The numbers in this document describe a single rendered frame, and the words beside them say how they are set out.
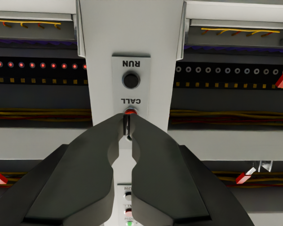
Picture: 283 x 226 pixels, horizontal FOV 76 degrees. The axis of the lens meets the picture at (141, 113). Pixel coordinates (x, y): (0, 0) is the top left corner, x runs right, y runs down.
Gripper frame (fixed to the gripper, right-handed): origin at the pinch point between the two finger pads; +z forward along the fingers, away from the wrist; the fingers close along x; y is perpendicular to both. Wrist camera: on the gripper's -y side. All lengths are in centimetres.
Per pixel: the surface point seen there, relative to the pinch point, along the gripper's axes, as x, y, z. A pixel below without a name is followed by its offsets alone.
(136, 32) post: 0.6, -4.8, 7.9
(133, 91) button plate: 0.4, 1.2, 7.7
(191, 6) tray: 5.9, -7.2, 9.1
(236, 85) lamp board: 22.0, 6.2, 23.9
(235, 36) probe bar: 14.0, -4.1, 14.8
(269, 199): 34.2, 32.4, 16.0
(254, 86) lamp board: 25.9, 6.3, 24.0
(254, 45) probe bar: 16.9, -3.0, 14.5
